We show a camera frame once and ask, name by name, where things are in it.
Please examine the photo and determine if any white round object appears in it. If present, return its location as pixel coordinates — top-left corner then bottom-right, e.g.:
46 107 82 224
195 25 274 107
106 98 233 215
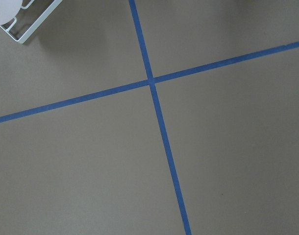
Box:
0 0 23 25

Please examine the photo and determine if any white wire rack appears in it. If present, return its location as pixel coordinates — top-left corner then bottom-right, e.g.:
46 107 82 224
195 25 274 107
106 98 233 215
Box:
0 0 62 44

